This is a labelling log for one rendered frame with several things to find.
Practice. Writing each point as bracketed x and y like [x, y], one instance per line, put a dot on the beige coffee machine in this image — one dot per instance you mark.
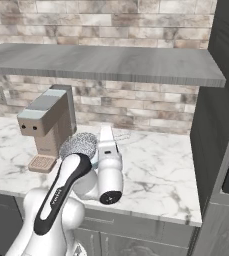
[49, 116]

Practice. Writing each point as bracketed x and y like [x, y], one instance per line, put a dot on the dark grey dishwasher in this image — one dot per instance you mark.
[1, 220]

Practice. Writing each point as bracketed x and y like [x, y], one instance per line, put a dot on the grey speckled bowl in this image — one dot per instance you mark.
[81, 143]

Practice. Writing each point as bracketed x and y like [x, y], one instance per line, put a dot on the dark grey tall cabinet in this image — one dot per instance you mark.
[216, 83]

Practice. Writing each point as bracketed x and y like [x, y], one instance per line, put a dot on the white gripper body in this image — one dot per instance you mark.
[106, 135]

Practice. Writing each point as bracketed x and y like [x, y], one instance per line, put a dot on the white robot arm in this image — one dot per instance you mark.
[57, 230]

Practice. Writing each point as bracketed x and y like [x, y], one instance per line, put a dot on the narrow grey cabinet door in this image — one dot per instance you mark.
[87, 243]

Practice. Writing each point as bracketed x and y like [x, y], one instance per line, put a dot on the grey drawer front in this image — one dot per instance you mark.
[142, 230]

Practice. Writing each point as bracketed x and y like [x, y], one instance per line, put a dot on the grey wooden wall shelf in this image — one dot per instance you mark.
[119, 63]

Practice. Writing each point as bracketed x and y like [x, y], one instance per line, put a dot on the wide grey cabinet door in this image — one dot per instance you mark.
[142, 248]

